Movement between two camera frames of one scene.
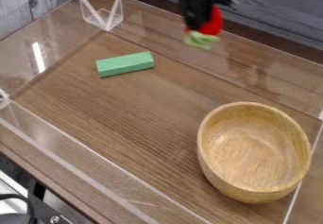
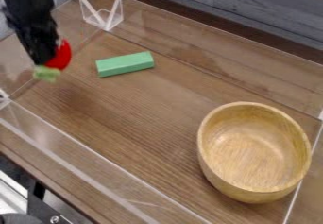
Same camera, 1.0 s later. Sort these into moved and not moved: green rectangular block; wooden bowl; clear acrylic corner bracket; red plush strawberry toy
Moved: red plush strawberry toy
Not moved: clear acrylic corner bracket; wooden bowl; green rectangular block
